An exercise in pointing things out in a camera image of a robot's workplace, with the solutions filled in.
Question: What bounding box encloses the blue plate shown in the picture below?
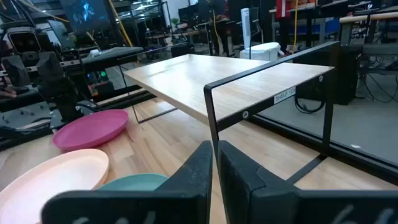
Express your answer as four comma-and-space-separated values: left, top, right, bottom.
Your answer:
96, 173, 170, 192

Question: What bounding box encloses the black computer with green light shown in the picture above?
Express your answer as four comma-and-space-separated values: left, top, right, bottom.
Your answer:
85, 70, 116, 94

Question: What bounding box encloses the wooden top work table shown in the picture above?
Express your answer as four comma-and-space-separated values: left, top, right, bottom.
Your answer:
338, 11, 398, 44

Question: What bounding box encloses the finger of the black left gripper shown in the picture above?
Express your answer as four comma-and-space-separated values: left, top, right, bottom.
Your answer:
37, 51, 65, 82
1, 55, 31, 87

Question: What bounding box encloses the black cable bundle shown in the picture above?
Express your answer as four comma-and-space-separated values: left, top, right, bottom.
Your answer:
357, 55, 398, 103

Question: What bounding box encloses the black computer monitor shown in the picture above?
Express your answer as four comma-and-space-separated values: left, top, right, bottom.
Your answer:
60, 0, 111, 32

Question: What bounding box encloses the red hanging item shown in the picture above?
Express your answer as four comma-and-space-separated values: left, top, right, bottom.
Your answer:
275, 0, 292, 19

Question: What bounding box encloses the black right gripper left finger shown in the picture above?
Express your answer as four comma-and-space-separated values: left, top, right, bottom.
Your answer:
41, 139, 214, 224

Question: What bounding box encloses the black desk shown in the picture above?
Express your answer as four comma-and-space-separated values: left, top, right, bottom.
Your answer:
81, 46, 144, 74

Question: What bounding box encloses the white tower fan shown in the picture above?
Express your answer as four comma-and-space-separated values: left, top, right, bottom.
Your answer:
241, 7, 252, 50

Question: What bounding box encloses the white bin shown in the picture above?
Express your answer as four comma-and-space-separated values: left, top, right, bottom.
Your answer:
239, 42, 282, 62

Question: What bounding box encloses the black equipment box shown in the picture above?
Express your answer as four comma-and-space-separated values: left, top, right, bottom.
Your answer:
337, 45, 364, 106

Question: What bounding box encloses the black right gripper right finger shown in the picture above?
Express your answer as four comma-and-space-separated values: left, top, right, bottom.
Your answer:
217, 139, 398, 224

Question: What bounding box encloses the wooden shelf with black frame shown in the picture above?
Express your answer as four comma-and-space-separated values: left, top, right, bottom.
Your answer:
116, 41, 341, 186

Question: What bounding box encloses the yellow hanging cable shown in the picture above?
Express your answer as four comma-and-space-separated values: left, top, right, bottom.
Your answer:
292, 0, 299, 53
107, 0, 134, 48

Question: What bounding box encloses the black coiled cable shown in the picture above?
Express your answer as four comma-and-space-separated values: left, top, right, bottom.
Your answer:
294, 95, 326, 114

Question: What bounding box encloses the magenta plate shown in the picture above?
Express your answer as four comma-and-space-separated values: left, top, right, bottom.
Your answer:
52, 109, 130, 152

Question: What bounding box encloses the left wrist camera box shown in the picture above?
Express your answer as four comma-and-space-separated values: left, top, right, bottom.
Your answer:
6, 26, 42, 54

